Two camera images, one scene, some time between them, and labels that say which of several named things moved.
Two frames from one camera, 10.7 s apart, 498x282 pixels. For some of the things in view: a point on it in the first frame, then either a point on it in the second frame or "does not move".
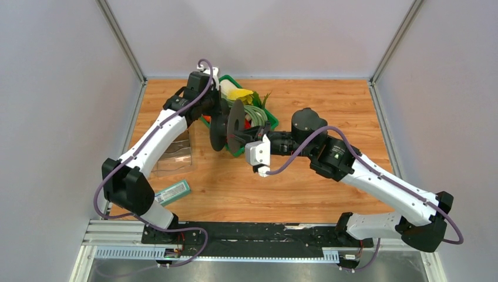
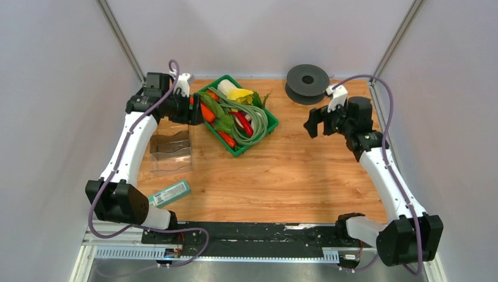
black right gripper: [259, 131] -> [317, 115]
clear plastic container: [177, 154] does not move
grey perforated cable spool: [222, 129] -> [306, 84]
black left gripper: [217, 110] -> [193, 116]
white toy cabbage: [225, 86] does not move
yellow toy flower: [245, 96] does not move
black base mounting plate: [248, 241] does not move
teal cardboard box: [172, 192] does not move
